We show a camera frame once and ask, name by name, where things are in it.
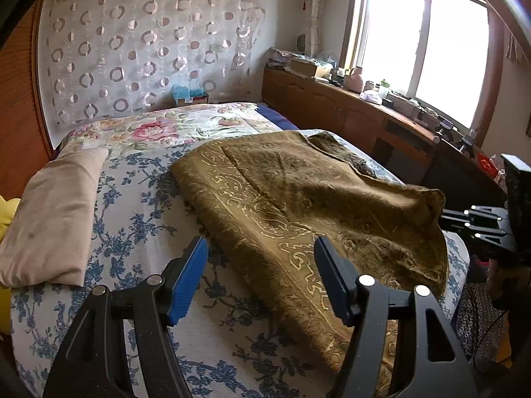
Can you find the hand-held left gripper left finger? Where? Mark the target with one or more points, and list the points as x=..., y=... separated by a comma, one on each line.
x=191, y=282

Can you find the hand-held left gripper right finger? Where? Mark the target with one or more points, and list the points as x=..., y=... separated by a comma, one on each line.
x=332, y=286

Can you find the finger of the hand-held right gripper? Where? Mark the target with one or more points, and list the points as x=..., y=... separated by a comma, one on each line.
x=491, y=238
x=473, y=215

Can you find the olive gold patterned garment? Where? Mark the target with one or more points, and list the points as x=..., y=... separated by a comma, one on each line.
x=290, y=199

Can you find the red patterned bag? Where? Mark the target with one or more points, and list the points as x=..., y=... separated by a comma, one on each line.
x=489, y=166

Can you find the bed with blue floral sheet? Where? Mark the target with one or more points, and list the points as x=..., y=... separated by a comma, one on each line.
x=137, y=224

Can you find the dark dotted cloth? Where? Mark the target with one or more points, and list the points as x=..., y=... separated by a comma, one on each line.
x=477, y=323

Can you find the beige pillow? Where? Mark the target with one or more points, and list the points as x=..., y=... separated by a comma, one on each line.
x=49, y=215

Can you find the pink floral blanket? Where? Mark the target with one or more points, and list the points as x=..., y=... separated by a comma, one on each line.
x=153, y=130

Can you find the white plastic bag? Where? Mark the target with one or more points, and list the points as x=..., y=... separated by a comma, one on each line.
x=370, y=97

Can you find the navy blue blanket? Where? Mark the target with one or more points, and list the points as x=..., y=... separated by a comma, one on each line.
x=278, y=118

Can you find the long wooden cabinet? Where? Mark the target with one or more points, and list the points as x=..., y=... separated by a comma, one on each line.
x=332, y=107

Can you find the window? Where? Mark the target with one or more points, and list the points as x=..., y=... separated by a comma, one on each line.
x=415, y=41

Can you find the blue tissue box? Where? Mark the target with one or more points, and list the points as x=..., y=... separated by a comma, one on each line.
x=190, y=97

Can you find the yellow cloth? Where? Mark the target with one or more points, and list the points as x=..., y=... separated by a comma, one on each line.
x=6, y=219

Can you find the cardboard box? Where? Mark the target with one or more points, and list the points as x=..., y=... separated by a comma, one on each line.
x=307, y=69

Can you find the white circle patterned curtain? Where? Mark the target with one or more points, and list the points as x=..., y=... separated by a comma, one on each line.
x=145, y=49

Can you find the brown wooden wardrobe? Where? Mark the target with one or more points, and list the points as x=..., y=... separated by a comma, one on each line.
x=20, y=112

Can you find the beige side curtain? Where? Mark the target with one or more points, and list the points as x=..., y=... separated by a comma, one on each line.
x=316, y=8

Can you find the small camera tripod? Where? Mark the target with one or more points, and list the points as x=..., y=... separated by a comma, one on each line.
x=444, y=129
x=467, y=143

